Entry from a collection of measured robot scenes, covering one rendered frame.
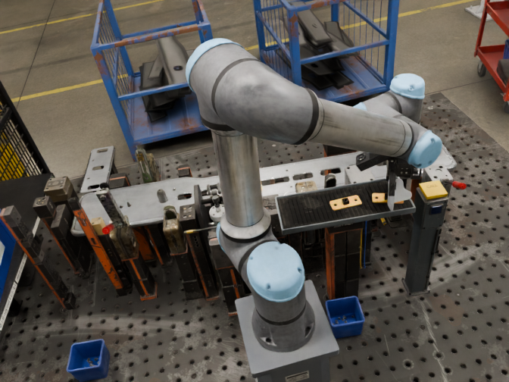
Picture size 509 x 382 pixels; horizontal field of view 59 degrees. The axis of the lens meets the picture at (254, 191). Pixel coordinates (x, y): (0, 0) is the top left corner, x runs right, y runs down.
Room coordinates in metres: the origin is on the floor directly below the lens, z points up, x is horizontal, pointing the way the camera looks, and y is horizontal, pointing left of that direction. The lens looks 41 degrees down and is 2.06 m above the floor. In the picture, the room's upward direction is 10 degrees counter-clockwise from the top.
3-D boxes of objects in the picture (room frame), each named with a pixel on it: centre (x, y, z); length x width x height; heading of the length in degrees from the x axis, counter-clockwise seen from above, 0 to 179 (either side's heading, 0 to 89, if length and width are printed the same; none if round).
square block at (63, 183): (1.38, 0.73, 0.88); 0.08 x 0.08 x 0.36; 0
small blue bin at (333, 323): (0.81, -0.22, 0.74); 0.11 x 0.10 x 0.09; 90
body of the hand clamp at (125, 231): (1.08, 0.46, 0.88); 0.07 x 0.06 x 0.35; 0
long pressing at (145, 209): (1.25, -0.03, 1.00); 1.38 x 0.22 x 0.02; 90
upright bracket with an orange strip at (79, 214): (1.09, 0.56, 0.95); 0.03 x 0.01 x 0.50; 90
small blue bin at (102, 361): (0.81, 0.62, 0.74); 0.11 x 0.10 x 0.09; 90
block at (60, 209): (1.26, 0.72, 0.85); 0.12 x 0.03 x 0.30; 0
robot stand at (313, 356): (0.60, -0.02, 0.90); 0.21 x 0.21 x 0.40; 6
